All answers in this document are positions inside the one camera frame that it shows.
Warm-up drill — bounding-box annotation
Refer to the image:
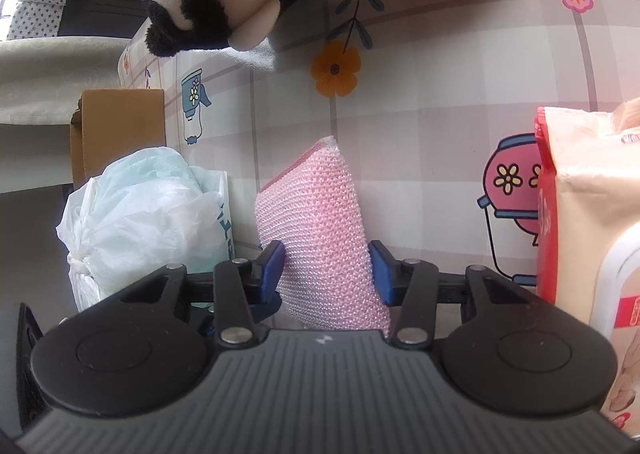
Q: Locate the black chair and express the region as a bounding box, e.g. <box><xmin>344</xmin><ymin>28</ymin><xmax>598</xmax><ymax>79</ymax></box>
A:
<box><xmin>56</xmin><ymin>0</ymin><xmax>151</xmax><ymax>39</ymax></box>

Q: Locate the white plastic bag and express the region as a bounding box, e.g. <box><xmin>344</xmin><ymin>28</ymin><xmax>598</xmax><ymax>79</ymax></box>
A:
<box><xmin>55</xmin><ymin>146</ymin><xmax>236</xmax><ymax>312</ymax></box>

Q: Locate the pale grey cushion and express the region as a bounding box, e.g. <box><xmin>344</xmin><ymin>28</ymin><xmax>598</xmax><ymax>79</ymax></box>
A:
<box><xmin>0</xmin><ymin>36</ymin><xmax>138</xmax><ymax>125</ymax></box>

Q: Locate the pink knitted sponge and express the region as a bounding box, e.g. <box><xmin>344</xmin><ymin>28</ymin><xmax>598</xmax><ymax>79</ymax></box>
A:
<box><xmin>254</xmin><ymin>135</ymin><xmax>391</xmax><ymax>337</ymax></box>

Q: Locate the peach wet wipes pack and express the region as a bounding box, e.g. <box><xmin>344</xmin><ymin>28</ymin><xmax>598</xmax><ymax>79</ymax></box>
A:
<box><xmin>534</xmin><ymin>96</ymin><xmax>640</xmax><ymax>440</ymax></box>

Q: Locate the cardboard box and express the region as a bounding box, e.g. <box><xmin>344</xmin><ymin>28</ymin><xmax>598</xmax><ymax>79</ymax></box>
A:
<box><xmin>69</xmin><ymin>88</ymin><xmax>166</xmax><ymax>191</ymax></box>

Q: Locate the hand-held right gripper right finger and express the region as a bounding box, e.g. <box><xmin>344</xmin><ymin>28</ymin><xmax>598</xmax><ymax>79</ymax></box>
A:
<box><xmin>367</xmin><ymin>240</ymin><xmax>531</xmax><ymax>350</ymax></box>

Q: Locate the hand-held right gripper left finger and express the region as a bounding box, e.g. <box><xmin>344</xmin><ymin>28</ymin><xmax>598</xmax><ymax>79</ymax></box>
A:
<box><xmin>117</xmin><ymin>240</ymin><xmax>286</xmax><ymax>347</ymax></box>

